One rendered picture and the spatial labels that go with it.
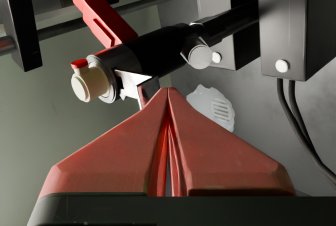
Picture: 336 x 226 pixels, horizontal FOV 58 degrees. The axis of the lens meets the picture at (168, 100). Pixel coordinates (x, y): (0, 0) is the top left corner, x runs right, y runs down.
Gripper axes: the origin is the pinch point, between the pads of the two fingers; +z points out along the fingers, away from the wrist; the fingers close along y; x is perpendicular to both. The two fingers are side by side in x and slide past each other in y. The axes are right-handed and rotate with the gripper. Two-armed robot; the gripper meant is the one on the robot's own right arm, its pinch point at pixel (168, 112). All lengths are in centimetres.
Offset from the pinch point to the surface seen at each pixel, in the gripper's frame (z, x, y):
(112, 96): 3.3, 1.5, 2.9
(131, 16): 39.1, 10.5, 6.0
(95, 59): 4.1, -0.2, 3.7
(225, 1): 15.2, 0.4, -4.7
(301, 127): 7.4, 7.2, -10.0
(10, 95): 22.9, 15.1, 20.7
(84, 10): 8.9, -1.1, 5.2
